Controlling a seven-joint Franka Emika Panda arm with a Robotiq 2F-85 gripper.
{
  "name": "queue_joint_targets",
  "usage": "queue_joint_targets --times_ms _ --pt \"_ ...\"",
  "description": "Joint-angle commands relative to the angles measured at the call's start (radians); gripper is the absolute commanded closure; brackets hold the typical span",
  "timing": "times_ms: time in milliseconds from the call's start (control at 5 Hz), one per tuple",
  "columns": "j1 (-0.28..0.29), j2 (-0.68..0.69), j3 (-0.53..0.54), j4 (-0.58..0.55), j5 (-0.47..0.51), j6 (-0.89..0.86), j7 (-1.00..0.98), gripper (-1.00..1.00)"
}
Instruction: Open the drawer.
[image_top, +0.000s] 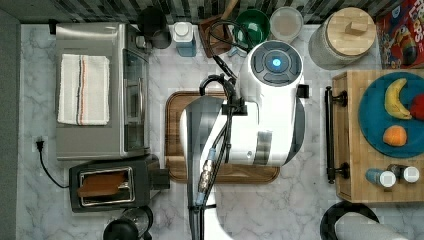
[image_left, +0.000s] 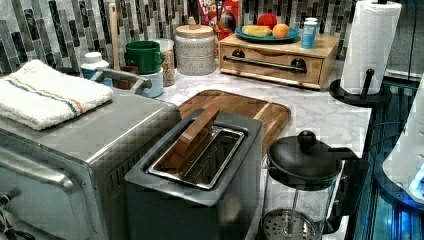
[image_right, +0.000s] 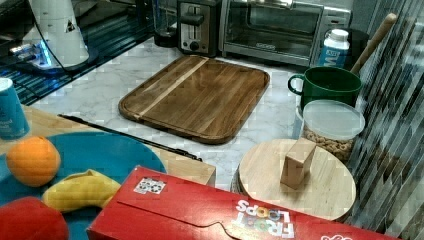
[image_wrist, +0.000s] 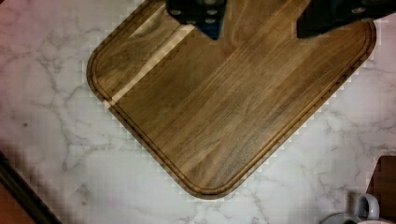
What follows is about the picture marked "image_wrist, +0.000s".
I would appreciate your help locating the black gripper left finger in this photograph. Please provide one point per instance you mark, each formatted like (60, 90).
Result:
(205, 15)

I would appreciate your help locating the dark brown wooden block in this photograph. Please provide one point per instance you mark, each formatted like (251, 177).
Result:
(383, 186)

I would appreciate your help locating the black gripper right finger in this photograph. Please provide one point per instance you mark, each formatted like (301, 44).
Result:
(322, 16)

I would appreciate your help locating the grey ceramic mug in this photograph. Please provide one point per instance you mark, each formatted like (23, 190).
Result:
(366, 211)

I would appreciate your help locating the wooden cutting board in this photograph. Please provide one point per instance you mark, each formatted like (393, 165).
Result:
(212, 111)

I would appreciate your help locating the black table edge trim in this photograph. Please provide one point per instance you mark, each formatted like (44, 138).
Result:
(24, 195)

